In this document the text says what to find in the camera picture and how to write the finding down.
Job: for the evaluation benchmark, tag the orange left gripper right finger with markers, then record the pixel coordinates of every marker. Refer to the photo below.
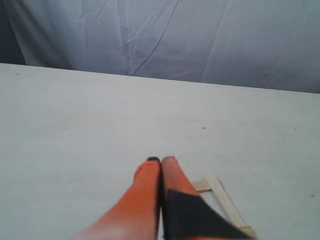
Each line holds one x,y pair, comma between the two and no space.
186,216

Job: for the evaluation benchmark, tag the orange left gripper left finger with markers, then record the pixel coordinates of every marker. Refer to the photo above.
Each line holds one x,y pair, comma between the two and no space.
136,215

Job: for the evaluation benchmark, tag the thin wood strip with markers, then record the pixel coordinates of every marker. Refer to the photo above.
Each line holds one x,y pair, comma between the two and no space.
228,206

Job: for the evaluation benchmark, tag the white backdrop cloth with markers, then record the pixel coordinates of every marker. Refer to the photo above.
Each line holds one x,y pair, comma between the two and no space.
272,44

